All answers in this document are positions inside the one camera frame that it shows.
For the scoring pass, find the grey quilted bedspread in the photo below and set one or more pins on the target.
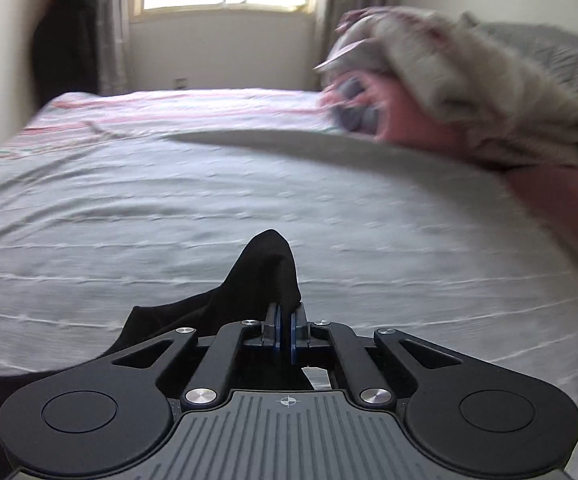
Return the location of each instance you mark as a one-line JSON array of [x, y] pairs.
[[443, 315]]

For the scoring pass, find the beige folded quilt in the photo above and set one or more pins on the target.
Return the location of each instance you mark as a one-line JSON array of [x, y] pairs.
[[510, 88]]

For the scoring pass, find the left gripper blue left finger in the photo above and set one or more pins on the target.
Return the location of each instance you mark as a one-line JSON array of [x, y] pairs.
[[272, 327]]

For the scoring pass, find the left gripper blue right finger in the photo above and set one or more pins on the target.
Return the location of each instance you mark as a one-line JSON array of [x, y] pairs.
[[299, 334]]

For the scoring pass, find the black pants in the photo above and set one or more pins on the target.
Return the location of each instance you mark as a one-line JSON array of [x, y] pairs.
[[264, 274]]

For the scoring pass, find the dark hanging clothes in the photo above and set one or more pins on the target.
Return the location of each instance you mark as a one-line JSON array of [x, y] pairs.
[[64, 50]]

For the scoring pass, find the left grey curtain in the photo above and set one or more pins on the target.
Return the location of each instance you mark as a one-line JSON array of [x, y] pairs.
[[112, 27]]

